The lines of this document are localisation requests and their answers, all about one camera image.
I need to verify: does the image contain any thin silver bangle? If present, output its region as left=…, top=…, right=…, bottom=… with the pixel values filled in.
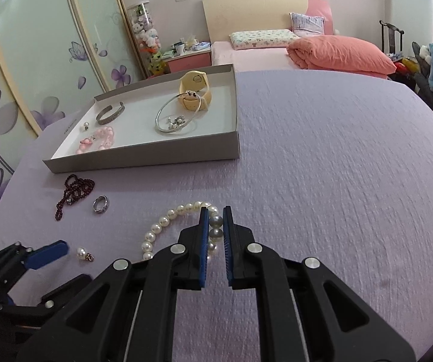
left=155, top=90, right=204, bottom=133

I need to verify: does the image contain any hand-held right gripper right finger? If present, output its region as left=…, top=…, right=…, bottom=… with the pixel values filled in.
left=223, top=205, right=417, bottom=362

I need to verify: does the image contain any white pearl bracelet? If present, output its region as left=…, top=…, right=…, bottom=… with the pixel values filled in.
left=141, top=201, right=224, bottom=261

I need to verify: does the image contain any pink nightstand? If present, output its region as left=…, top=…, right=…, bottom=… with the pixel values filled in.
left=162, top=47, right=212, bottom=74

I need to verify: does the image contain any yellow wristwatch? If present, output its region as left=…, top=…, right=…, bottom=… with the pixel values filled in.
left=179, top=70, right=213, bottom=111

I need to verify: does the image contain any grey cardboard tray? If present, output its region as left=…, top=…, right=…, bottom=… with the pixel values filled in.
left=43, top=64, right=241, bottom=174

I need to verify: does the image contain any floral sliding door wardrobe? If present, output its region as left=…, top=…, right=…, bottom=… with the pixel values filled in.
left=0, top=0, right=149, bottom=242

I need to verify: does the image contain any engraved silver cuff bracelet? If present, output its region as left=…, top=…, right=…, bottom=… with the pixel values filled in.
left=96, top=102, right=125, bottom=126

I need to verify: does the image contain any purple print pillow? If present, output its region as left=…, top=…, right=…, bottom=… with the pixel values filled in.
left=289, top=12, right=326, bottom=37

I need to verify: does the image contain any cream and pink headboard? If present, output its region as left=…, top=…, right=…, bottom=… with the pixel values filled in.
left=202, top=0, right=334, bottom=42

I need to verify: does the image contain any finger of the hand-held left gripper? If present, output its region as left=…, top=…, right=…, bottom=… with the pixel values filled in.
left=0, top=239, right=70, bottom=283
left=0, top=273, right=93, bottom=319

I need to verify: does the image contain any pink bead bracelet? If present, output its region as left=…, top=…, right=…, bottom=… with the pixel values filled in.
left=76, top=127, right=115, bottom=154

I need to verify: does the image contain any clear plush toy tube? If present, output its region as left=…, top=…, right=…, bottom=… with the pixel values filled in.
left=126, top=2, right=163, bottom=78

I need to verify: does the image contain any colourful toy pile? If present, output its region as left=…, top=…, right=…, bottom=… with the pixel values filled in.
left=390, top=53, right=417, bottom=74

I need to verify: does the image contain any dark wooden chair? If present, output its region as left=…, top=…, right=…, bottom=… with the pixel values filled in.
left=379, top=20, right=405, bottom=55

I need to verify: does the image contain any pink bed sheet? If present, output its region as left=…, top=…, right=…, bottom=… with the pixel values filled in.
left=211, top=41, right=300, bottom=71

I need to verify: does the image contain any dark red bead necklace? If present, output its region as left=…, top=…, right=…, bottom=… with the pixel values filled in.
left=54, top=174, right=95, bottom=220

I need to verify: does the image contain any green plush toy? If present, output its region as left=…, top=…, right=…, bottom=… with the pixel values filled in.
left=148, top=51, right=166, bottom=76

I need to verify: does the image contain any coral pink duvet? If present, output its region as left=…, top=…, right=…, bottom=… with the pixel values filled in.
left=286, top=35, right=397, bottom=80

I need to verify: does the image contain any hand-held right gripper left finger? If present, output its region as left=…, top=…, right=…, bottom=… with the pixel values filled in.
left=16, top=207, right=211, bottom=362

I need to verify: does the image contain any flat floral pillow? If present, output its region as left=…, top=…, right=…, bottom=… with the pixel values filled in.
left=228, top=29, right=301, bottom=50

